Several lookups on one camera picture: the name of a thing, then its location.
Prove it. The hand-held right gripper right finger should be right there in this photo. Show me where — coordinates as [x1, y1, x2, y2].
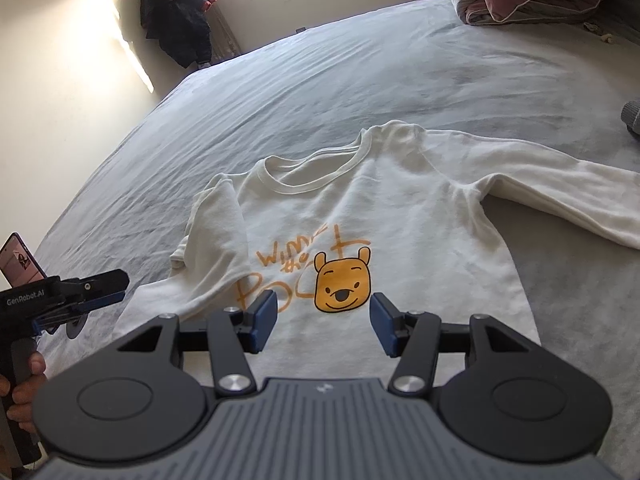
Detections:
[369, 292, 543, 397]

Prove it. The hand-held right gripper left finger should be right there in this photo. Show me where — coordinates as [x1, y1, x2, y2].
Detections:
[115, 291, 279, 397]

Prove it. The person's left hand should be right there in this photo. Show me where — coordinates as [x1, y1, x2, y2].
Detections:
[0, 352, 47, 413]

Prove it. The white bear print shirt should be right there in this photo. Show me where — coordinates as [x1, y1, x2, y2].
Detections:
[112, 120, 640, 378]

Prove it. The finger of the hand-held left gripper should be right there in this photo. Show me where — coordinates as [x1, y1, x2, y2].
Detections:
[30, 305, 90, 339]
[59, 269, 131, 307]

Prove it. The smartphone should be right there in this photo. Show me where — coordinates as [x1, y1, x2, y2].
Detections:
[0, 232, 49, 287]

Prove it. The small beige trinket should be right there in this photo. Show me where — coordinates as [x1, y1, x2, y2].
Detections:
[582, 21, 617, 45]

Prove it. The grey folded sweater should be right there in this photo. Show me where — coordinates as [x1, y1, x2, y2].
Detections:
[620, 101, 640, 136]

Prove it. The dark hanging jacket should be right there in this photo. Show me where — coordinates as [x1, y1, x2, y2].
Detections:
[139, 0, 219, 70]

